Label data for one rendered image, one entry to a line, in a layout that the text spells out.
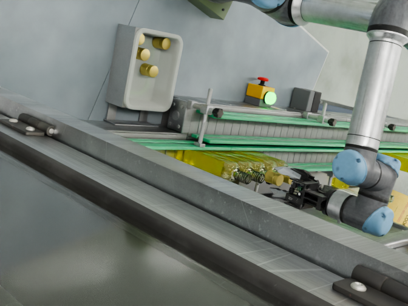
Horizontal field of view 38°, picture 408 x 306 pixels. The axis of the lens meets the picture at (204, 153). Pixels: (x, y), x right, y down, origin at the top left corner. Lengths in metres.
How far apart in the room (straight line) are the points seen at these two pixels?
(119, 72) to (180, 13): 0.30
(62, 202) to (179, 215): 0.08
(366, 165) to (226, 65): 0.80
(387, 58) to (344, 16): 0.28
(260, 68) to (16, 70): 0.94
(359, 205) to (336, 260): 1.09
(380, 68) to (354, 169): 0.24
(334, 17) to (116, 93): 0.63
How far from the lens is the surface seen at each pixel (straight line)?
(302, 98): 2.28
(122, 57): 1.65
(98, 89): 1.67
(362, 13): 1.61
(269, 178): 1.67
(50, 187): 0.45
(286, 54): 2.24
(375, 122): 1.37
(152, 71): 1.69
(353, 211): 1.48
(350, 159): 1.34
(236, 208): 0.44
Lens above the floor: 2.09
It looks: 42 degrees down
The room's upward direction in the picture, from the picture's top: 111 degrees clockwise
